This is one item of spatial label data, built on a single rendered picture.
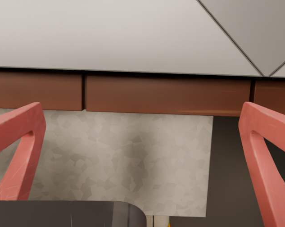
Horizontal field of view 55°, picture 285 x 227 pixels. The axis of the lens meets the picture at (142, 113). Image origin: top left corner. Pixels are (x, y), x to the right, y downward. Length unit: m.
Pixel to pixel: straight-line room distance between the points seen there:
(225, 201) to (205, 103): 1.02
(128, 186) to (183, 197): 0.10
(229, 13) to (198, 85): 0.08
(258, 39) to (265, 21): 0.02
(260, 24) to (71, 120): 0.31
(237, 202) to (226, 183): 0.10
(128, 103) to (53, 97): 0.08
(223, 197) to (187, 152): 0.84
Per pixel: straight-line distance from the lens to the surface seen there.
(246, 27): 0.27
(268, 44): 0.28
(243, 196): 1.32
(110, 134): 0.45
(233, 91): 0.31
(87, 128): 0.46
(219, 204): 1.30
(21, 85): 0.32
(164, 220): 0.98
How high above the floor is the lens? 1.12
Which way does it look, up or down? 81 degrees down
